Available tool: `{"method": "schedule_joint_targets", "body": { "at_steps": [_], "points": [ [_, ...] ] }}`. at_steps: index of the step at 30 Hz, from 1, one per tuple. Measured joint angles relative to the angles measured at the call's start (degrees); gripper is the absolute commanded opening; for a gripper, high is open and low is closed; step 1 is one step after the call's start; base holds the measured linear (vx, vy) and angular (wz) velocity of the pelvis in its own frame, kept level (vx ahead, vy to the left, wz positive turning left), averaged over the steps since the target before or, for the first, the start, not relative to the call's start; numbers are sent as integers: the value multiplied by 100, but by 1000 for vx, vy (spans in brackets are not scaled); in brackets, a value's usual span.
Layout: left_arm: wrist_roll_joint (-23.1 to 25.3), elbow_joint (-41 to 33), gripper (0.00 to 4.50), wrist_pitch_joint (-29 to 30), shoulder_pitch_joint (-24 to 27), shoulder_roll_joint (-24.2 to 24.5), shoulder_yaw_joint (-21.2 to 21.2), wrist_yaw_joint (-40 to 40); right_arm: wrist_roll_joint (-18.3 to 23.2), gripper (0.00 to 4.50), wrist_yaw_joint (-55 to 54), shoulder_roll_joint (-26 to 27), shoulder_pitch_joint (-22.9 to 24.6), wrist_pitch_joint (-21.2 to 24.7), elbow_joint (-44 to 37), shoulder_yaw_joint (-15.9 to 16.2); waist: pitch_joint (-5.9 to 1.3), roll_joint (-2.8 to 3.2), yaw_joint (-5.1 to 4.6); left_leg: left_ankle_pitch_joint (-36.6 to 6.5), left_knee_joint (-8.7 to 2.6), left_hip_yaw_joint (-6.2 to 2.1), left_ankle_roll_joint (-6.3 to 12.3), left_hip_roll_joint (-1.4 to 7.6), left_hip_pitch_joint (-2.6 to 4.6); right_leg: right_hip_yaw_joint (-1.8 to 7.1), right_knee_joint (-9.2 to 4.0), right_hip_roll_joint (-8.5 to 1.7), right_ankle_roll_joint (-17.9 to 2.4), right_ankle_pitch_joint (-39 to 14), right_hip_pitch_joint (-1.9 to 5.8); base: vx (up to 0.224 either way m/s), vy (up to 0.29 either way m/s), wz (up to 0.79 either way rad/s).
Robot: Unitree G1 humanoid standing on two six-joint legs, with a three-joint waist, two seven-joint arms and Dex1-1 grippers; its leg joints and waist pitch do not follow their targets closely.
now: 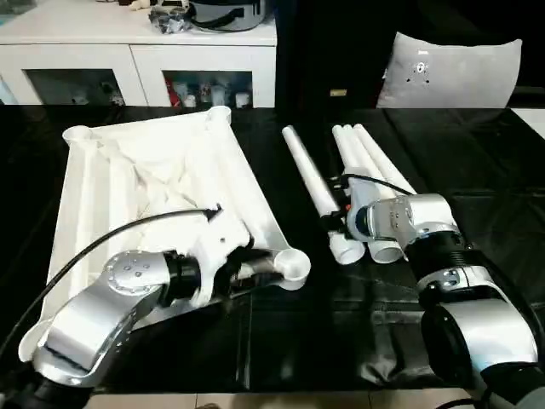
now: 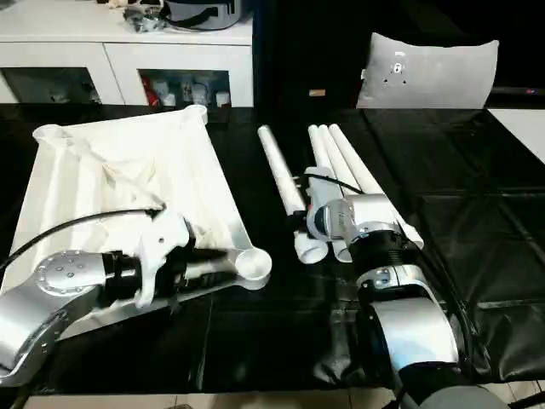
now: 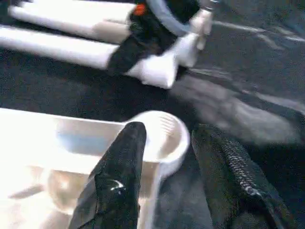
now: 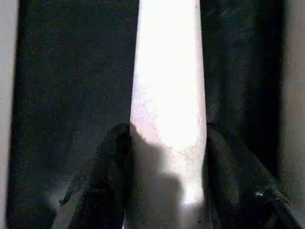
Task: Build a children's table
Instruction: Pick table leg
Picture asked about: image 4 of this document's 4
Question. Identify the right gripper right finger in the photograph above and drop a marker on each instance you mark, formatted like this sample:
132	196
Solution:
238	186

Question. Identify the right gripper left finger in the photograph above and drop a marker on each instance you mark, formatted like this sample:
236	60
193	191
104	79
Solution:
107	171

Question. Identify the white plastic table leg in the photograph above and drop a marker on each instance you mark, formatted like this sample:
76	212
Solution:
296	95
166	71

